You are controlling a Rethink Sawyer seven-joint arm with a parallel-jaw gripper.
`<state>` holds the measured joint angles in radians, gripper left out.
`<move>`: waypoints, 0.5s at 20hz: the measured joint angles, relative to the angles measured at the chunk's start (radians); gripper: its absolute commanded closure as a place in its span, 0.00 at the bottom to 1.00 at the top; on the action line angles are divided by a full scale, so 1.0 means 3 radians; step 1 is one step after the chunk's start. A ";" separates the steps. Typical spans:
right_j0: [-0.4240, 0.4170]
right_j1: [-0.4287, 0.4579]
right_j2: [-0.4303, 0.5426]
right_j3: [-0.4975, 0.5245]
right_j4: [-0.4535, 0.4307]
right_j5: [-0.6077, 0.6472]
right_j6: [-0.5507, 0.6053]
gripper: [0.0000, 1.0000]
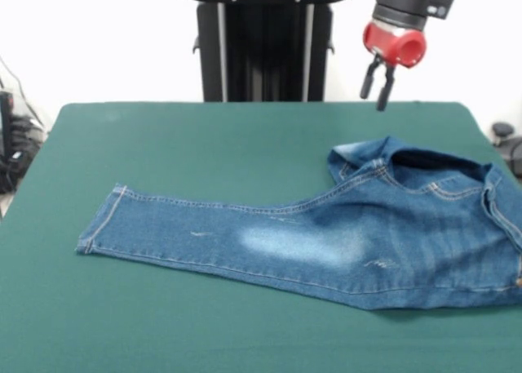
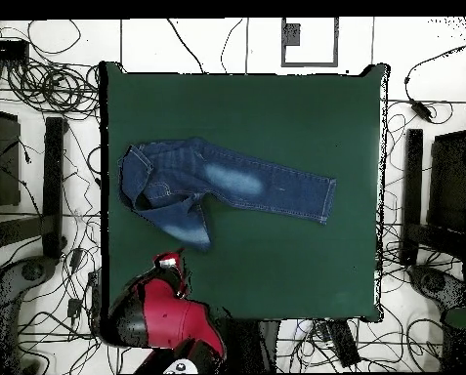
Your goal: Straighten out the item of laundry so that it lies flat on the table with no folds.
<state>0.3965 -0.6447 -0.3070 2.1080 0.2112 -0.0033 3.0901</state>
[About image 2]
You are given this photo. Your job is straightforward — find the blue denim jeans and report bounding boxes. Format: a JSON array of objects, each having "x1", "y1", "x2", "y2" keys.
[{"x1": 116, "y1": 136, "x2": 338, "y2": 252}]

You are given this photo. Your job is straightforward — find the black flat box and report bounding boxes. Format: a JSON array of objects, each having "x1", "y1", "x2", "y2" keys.
[{"x1": 0, "y1": 38, "x2": 30, "y2": 62}]

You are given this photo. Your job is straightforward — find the slim black power strip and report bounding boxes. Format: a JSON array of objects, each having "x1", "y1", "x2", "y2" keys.
[{"x1": 87, "y1": 269, "x2": 106, "y2": 325}]

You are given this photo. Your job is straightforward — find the black stand leg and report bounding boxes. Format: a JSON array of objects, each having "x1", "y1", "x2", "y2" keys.
[
  {"x1": 0, "y1": 116, "x2": 68, "y2": 260},
  {"x1": 401, "y1": 128, "x2": 466, "y2": 267}
]

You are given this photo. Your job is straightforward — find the grey chair base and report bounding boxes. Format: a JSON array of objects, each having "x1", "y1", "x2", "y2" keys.
[
  {"x1": 407, "y1": 265, "x2": 466, "y2": 313},
  {"x1": 0, "y1": 255, "x2": 60, "y2": 374}
]

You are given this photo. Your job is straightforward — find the dark green table cloth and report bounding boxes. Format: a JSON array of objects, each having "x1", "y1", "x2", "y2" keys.
[{"x1": 99, "y1": 61, "x2": 390, "y2": 323}]

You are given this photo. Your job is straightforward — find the black square case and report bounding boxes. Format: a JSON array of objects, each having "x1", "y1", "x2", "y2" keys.
[
  {"x1": 0, "y1": 107, "x2": 22, "y2": 208},
  {"x1": 426, "y1": 130, "x2": 466, "y2": 235}
]

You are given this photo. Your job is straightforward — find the black power adapter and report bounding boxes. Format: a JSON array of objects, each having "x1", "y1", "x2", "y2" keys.
[{"x1": 409, "y1": 99, "x2": 435, "y2": 123}]

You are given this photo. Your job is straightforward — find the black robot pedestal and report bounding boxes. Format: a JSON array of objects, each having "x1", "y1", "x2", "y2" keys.
[{"x1": 220, "y1": 319, "x2": 280, "y2": 374}]

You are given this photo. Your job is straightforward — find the coiled black cable bundle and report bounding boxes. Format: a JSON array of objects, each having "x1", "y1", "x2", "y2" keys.
[{"x1": 5, "y1": 58, "x2": 101, "y2": 118}]

